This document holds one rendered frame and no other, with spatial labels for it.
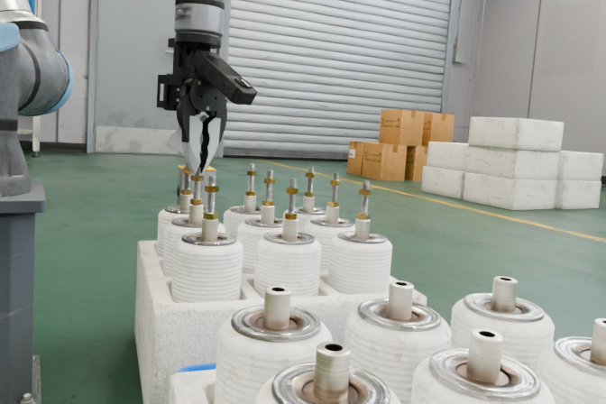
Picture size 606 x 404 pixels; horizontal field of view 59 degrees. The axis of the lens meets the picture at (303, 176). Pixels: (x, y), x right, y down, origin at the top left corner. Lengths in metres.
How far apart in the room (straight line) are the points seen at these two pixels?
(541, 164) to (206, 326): 3.02
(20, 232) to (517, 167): 2.95
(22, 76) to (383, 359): 0.61
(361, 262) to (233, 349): 0.39
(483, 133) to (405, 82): 3.65
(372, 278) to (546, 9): 6.65
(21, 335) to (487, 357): 0.62
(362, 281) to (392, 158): 3.77
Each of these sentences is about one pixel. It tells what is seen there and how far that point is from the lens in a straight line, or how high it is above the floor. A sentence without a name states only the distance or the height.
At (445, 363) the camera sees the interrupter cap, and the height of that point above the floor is 0.25.
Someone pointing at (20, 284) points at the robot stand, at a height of 0.18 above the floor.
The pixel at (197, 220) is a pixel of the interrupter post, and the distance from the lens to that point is 0.87.
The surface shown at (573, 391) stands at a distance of 0.47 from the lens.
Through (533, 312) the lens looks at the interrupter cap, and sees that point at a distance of 0.58.
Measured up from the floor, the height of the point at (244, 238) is 0.23.
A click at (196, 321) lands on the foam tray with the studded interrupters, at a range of 0.71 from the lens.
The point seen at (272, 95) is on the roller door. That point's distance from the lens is 6.14.
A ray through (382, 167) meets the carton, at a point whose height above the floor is 0.11.
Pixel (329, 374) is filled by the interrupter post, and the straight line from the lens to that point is 0.35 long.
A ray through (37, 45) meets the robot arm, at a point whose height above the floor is 0.51.
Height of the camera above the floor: 0.42
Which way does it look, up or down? 6 degrees down
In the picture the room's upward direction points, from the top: 4 degrees clockwise
